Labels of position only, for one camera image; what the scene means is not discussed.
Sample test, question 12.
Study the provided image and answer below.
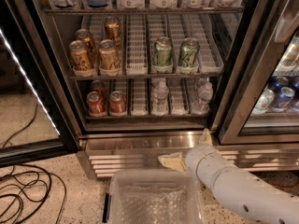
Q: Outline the green can left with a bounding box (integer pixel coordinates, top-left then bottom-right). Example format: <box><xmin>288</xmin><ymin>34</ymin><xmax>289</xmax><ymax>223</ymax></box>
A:
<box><xmin>152</xmin><ymin>36</ymin><xmax>173</xmax><ymax>73</ymax></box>

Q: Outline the red soda can front-right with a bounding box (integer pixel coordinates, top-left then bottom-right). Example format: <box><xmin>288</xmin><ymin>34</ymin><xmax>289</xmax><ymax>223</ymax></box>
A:
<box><xmin>109</xmin><ymin>91</ymin><xmax>126</xmax><ymax>116</ymax></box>

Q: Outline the gold can rear-left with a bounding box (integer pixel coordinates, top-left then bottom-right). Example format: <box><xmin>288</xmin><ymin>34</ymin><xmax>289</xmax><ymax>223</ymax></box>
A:
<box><xmin>75</xmin><ymin>29</ymin><xmax>97</xmax><ymax>64</ymax></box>

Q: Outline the red soda can front-left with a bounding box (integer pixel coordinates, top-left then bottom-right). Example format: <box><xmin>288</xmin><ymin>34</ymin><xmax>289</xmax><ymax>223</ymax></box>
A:
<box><xmin>87</xmin><ymin>91</ymin><xmax>107</xmax><ymax>117</ymax></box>

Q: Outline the clear water bottle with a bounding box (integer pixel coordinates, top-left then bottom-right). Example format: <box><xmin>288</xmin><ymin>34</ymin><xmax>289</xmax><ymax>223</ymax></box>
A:
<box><xmin>151</xmin><ymin>80</ymin><xmax>169</xmax><ymax>116</ymax></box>
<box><xmin>192</xmin><ymin>77</ymin><xmax>213</xmax><ymax>115</ymax></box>

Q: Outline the red soda can rear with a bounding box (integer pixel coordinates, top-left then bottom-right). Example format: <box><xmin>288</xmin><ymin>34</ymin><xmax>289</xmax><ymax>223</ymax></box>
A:
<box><xmin>90</xmin><ymin>80</ymin><xmax>107</xmax><ymax>100</ymax></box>

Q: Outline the silver can behind glass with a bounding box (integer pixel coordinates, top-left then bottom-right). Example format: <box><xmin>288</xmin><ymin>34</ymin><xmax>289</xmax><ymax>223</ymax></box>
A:
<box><xmin>252</xmin><ymin>89</ymin><xmax>275</xmax><ymax>115</ymax></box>

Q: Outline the green can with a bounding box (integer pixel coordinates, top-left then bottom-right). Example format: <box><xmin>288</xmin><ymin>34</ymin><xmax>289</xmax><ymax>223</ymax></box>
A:
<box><xmin>152</xmin><ymin>36</ymin><xmax>173</xmax><ymax>73</ymax></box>
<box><xmin>178</xmin><ymin>37</ymin><xmax>199</xmax><ymax>74</ymax></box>

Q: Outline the black cable on floor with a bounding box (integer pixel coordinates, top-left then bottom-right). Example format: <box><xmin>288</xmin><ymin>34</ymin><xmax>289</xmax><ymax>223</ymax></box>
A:
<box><xmin>0</xmin><ymin>103</ymin><xmax>68</xmax><ymax>224</ymax></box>

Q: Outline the stainless steel fridge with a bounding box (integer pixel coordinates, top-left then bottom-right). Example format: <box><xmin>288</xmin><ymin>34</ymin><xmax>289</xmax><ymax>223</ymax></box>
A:
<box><xmin>6</xmin><ymin>0</ymin><xmax>299</xmax><ymax>179</ymax></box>

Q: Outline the blue can behind glass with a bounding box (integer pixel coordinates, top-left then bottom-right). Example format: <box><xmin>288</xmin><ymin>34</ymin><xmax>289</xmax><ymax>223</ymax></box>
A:
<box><xmin>271</xmin><ymin>87</ymin><xmax>294</xmax><ymax>112</ymax></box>

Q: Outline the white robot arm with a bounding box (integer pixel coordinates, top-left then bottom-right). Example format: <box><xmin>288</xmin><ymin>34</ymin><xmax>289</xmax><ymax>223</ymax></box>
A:
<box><xmin>158</xmin><ymin>129</ymin><xmax>299</xmax><ymax>224</ymax></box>

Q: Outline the clear plastic storage bin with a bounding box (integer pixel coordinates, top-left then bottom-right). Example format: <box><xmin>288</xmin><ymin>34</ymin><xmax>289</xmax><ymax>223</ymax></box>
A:
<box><xmin>102</xmin><ymin>169</ymin><xmax>205</xmax><ymax>224</ymax></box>

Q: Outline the green can right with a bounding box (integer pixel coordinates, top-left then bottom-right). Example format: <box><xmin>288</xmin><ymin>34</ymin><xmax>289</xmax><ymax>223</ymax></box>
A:
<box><xmin>178</xmin><ymin>37</ymin><xmax>199</xmax><ymax>74</ymax></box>

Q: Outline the open glass fridge door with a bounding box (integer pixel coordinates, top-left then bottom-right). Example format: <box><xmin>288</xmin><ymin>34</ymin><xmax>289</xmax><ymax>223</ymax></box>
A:
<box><xmin>0</xmin><ymin>0</ymin><xmax>81</xmax><ymax>167</ymax></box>

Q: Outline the gold can rear-right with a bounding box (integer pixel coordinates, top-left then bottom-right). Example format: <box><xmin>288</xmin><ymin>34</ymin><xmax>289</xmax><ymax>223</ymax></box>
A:
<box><xmin>104</xmin><ymin>16</ymin><xmax>121</xmax><ymax>47</ymax></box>

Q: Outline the gold can front-left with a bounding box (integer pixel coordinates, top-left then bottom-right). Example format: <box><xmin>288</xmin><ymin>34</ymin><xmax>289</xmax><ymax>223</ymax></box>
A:
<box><xmin>69</xmin><ymin>40</ymin><xmax>94</xmax><ymax>76</ymax></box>

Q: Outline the right glass fridge door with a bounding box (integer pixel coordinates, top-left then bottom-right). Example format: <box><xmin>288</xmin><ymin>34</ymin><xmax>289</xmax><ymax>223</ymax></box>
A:
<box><xmin>219</xmin><ymin>0</ymin><xmax>299</xmax><ymax>145</ymax></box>

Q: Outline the gold can front-right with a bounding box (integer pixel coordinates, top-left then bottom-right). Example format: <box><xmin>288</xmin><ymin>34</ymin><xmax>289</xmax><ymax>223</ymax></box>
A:
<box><xmin>98</xmin><ymin>39</ymin><xmax>121</xmax><ymax>77</ymax></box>

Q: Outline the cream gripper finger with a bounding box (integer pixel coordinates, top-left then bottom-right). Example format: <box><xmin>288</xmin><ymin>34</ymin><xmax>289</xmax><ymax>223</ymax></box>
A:
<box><xmin>158</xmin><ymin>152</ymin><xmax>186</xmax><ymax>172</ymax></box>
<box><xmin>199</xmin><ymin>128</ymin><xmax>213</xmax><ymax>146</ymax></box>

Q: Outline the orange cable on floor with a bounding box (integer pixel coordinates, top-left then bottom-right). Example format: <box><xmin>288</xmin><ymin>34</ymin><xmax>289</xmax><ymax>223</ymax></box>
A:
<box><xmin>270</xmin><ymin>173</ymin><xmax>299</xmax><ymax>191</ymax></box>

